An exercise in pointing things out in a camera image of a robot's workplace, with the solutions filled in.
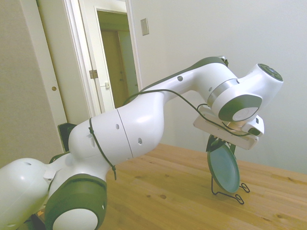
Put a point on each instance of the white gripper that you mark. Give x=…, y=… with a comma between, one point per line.
x=247, y=142

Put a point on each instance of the teal round plate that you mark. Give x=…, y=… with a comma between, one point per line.
x=224, y=167

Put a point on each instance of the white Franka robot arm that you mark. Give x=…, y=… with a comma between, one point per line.
x=134, y=124

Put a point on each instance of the white open door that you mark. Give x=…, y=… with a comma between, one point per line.
x=103, y=95

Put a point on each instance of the metal door hinge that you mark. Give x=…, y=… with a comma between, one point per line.
x=93, y=74

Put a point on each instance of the beige sliding door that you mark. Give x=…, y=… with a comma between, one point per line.
x=28, y=72

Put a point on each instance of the white wall switch plate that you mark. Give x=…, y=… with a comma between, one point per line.
x=144, y=27

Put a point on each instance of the white door frame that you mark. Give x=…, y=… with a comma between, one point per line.
x=79, y=48

